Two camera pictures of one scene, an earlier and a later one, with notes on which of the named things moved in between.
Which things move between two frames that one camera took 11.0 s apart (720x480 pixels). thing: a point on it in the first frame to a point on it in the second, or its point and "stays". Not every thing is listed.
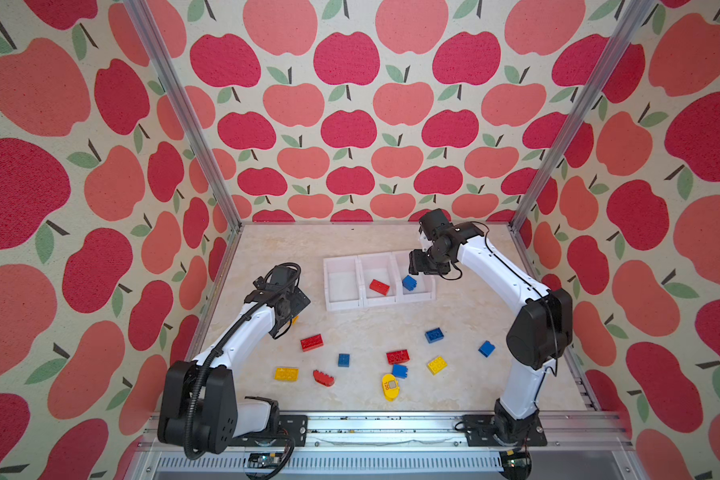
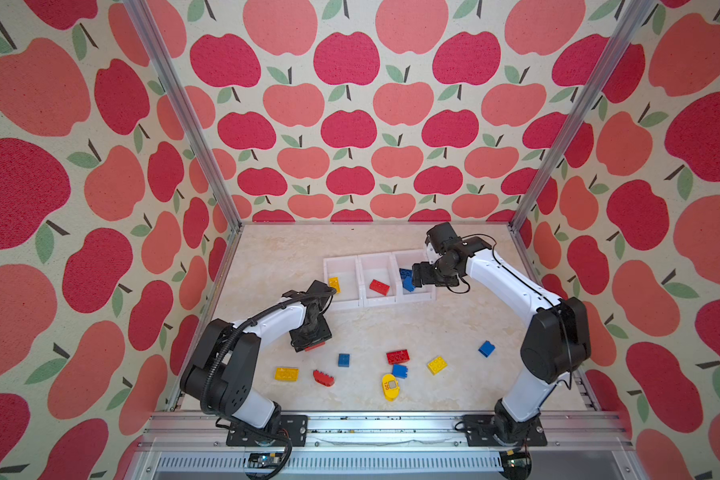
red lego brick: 379,287 stays
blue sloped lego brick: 486,348 stays
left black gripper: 299,300 to 325,333
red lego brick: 311,343 stays
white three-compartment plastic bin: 346,281 stays
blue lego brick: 435,335 to 408,284
